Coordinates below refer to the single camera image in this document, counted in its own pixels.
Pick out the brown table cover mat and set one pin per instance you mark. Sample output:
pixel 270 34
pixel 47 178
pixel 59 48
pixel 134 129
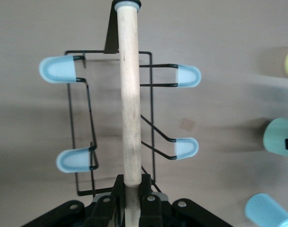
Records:
pixel 229 35

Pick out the mint green plastic cup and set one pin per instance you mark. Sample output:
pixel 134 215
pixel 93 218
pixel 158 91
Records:
pixel 275 137

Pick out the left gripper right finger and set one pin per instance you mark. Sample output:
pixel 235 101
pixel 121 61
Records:
pixel 151 210

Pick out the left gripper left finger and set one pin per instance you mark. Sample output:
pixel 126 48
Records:
pixel 106 212

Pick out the light blue plastic cup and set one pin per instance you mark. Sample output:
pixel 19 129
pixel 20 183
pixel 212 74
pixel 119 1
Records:
pixel 264 210

